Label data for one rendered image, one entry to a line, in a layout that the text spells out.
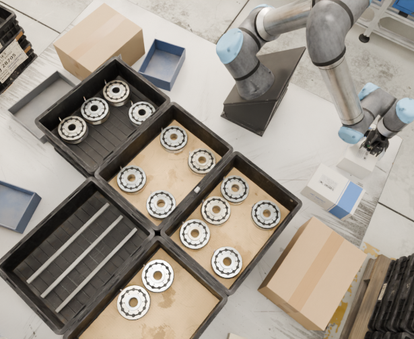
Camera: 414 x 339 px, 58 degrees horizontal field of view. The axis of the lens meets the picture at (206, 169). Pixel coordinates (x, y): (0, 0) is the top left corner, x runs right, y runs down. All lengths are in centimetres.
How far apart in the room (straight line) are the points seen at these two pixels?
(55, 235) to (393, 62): 257
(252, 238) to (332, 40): 68
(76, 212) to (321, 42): 95
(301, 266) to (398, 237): 126
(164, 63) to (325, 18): 91
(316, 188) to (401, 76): 174
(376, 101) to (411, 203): 134
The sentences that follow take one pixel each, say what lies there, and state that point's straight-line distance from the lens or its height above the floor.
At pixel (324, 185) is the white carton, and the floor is 79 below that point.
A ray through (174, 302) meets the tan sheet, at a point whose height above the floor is 83.
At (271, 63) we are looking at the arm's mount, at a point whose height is 90.
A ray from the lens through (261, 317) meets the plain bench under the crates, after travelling 143.
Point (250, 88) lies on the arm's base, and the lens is 144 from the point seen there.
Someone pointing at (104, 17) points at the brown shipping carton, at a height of 86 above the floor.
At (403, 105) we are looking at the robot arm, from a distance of 138.
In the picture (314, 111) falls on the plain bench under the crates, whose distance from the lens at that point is 175.
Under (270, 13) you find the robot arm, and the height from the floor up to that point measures 115.
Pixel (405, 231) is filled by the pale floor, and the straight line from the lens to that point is 254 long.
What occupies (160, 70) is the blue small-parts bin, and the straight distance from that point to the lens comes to 176.
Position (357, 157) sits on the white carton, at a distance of 161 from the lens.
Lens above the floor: 211
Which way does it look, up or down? 67 degrees down
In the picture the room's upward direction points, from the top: 10 degrees clockwise
